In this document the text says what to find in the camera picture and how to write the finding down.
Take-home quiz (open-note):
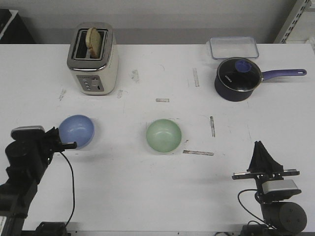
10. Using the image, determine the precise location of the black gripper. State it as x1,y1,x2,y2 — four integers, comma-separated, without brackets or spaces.
232,141,300,182
39,127,77,155

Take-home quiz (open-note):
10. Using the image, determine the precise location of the blue bowl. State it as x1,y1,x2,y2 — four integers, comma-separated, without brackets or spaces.
59,115,95,149

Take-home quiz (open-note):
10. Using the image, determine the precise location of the green bowl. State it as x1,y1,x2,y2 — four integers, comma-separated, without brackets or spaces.
146,119,182,153

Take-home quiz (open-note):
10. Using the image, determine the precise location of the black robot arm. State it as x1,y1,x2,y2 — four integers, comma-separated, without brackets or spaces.
0,126,77,236
232,141,307,236

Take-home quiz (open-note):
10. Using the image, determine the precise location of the cream and chrome toaster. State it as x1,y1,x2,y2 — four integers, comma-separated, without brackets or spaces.
67,22,119,95

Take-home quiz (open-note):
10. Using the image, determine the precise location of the dark blue saucepan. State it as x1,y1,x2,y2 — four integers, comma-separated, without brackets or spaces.
215,69,307,102

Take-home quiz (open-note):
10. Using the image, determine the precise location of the glass pot lid blue knob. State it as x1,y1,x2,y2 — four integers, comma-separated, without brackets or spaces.
217,57,262,92

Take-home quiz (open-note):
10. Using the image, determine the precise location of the toasted bread slice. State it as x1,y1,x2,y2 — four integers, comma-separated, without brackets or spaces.
85,28,102,59

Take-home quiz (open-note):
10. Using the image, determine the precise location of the clear plastic food container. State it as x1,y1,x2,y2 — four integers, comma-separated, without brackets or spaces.
207,36,259,60

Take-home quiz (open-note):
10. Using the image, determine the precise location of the white perforated metal rack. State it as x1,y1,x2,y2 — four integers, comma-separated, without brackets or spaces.
273,0,315,45

